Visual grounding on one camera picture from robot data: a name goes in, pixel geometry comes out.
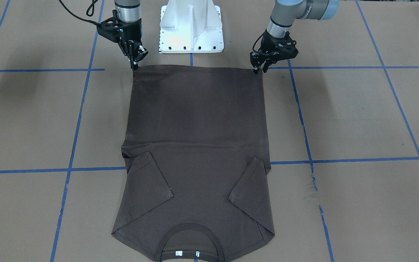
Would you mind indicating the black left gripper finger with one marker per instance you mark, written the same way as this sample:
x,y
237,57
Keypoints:
x,y
256,68

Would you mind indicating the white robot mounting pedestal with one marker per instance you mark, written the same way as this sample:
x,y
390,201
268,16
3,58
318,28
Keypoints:
x,y
191,26

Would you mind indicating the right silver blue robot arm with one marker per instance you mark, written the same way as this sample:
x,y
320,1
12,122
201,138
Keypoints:
x,y
127,7

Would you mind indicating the dark brown t-shirt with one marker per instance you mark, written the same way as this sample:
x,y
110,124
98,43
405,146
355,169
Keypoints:
x,y
197,157

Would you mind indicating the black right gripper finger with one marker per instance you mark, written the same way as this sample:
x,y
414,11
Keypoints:
x,y
134,64

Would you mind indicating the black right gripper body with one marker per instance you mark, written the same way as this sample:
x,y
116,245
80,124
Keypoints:
x,y
131,37

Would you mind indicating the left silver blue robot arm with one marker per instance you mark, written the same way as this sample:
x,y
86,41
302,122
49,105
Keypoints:
x,y
285,12

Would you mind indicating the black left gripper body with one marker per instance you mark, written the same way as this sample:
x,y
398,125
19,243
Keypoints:
x,y
267,39

